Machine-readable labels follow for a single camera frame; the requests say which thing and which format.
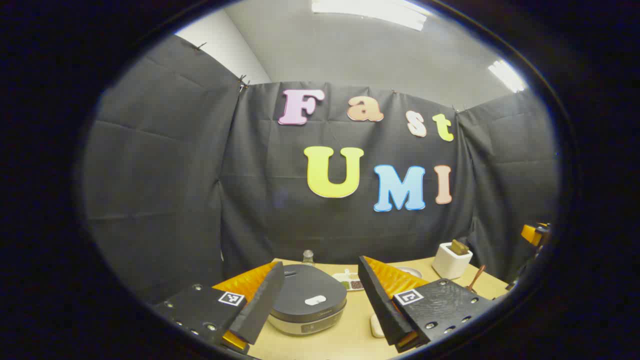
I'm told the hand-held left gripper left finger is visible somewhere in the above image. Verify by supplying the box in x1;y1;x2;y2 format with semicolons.
152;261;286;354

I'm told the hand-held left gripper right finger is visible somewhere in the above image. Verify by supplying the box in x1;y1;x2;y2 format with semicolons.
357;256;493;353

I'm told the brown wooden spoon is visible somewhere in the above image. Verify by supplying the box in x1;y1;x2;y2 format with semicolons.
466;265;487;293

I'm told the dark grey rice cooker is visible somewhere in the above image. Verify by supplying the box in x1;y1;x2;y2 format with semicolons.
267;264;348;336

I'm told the white divided bean dish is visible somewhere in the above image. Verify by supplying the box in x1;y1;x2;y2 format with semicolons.
332;270;365;292

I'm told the white toaster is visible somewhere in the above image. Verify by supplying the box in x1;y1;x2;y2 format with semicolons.
432;242;474;280

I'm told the small ceiling light panel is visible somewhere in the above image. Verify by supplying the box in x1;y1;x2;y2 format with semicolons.
487;60;527;94

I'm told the long ceiling light panel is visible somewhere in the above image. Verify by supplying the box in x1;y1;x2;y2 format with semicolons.
311;0;431;32

